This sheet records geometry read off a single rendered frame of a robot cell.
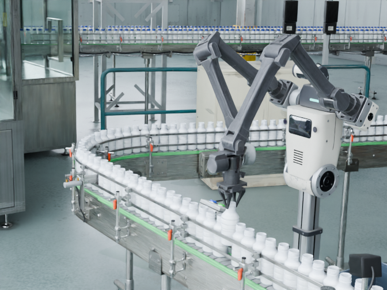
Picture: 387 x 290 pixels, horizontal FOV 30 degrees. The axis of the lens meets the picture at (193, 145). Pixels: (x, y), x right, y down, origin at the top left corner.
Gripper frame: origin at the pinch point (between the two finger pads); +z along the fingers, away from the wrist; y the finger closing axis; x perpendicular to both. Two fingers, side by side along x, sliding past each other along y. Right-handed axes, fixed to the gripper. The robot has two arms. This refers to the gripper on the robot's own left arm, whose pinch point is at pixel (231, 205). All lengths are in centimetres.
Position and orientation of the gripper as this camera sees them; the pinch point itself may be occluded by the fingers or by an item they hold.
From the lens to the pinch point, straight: 274.4
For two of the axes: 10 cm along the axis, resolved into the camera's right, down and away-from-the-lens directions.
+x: -5.8, -2.1, 7.9
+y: 8.2, -1.2, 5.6
